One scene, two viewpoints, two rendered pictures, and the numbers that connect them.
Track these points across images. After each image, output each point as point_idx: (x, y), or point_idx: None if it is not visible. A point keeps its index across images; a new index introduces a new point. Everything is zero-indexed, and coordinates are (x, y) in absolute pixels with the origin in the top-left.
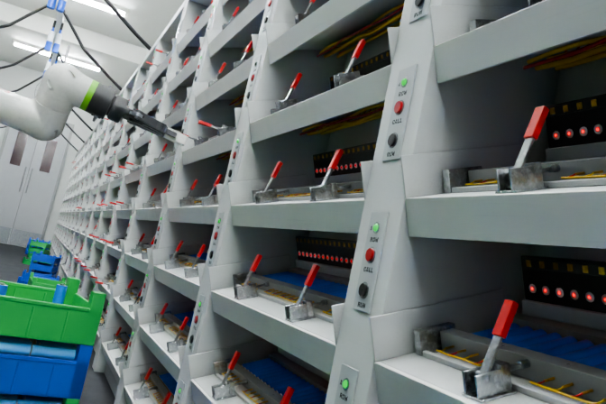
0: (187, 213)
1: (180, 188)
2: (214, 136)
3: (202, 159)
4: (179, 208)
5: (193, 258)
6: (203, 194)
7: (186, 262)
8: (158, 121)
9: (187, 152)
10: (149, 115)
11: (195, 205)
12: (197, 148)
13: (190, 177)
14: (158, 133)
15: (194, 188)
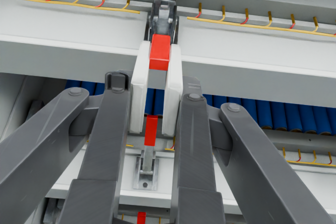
0: (232, 208)
1: (2, 123)
2: None
3: (259, 99)
4: (152, 198)
5: (169, 211)
6: (32, 83)
7: (126, 214)
8: (269, 144)
9: (57, 54)
10: (317, 200)
11: (155, 157)
12: (217, 70)
13: (3, 77)
14: (126, 141)
15: (17, 92)
